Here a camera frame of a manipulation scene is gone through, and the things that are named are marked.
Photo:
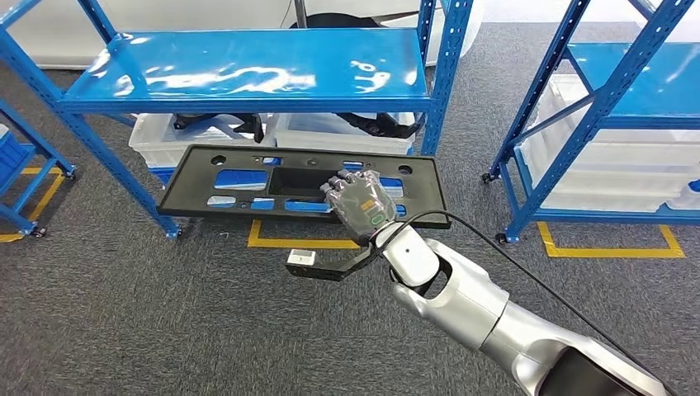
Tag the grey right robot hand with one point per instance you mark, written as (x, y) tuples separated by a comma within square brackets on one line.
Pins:
[(361, 205)]

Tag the black plastic panel part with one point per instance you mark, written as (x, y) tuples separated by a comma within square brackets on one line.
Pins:
[(186, 191)]

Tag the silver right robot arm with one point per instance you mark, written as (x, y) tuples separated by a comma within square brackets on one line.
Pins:
[(465, 306)]

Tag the black curved plastic part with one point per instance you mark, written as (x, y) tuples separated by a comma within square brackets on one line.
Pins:
[(383, 128), (254, 128)]

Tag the black car wheel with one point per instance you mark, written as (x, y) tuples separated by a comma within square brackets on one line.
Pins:
[(339, 21)]

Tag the silver metal pole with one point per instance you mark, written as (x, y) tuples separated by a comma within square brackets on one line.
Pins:
[(300, 11)]

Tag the black camera bracket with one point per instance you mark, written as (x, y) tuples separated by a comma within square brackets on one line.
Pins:
[(328, 271)]

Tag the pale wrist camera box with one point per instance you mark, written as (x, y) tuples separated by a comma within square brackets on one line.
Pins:
[(301, 257)]

